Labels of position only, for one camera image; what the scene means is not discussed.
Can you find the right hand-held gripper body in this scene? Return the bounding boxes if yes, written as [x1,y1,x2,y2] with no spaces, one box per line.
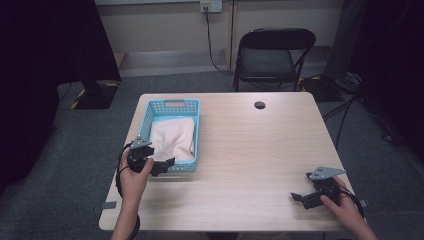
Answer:
[303,165,347,206]

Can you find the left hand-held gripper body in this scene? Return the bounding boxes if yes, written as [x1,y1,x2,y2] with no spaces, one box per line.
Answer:
[127,135,156,174]

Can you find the pink cloth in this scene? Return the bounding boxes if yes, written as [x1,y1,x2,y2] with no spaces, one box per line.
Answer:
[148,117,196,163]

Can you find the blue plastic basket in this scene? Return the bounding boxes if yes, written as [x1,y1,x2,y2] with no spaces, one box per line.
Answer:
[136,98,201,173]

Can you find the person's left hand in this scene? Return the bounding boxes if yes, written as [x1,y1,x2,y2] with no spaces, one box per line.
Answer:
[118,151,155,201]

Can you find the person's right hand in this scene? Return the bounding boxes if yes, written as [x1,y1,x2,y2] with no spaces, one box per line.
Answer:
[319,175,366,231]

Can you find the black tripod legs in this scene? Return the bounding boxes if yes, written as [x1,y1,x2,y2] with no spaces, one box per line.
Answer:
[321,94,356,151]

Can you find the black stand base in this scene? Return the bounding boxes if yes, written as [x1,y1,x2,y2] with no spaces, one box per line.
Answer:
[70,79,121,110]

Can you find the black floor plate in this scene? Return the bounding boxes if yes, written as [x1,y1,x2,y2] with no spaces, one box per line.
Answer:
[299,75,345,103]

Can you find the black curtain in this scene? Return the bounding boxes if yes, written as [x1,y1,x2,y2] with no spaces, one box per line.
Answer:
[0,0,123,198]
[346,0,424,163]

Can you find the black folding chair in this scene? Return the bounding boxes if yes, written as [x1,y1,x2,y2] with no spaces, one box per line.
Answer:
[232,27,317,93]

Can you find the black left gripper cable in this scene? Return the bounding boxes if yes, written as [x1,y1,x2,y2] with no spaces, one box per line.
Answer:
[114,143,141,240]

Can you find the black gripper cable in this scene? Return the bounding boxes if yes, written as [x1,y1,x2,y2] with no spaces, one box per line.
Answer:
[114,143,141,240]
[339,184,365,219]

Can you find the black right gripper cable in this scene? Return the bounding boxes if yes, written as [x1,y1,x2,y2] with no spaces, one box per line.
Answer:
[339,184,365,219]

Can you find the black power cable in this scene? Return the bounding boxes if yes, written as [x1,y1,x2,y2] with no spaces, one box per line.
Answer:
[203,7,236,76]

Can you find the white wall outlet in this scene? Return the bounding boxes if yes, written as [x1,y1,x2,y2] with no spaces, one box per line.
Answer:
[199,0,223,14]

